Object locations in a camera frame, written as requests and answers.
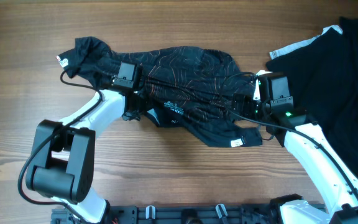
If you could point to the black shirt with orange lines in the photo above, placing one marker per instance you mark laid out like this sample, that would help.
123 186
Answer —
188 87

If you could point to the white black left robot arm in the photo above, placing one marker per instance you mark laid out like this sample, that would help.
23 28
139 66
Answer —
61 164

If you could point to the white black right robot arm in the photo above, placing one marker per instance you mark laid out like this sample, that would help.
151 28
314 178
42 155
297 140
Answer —
299 133

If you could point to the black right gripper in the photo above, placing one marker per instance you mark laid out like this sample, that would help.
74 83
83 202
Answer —
247 101

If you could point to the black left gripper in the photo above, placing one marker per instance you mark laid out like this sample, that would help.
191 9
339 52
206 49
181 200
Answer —
145 106

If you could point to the black garment with white trim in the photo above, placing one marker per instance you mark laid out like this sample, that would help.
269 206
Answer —
323 79

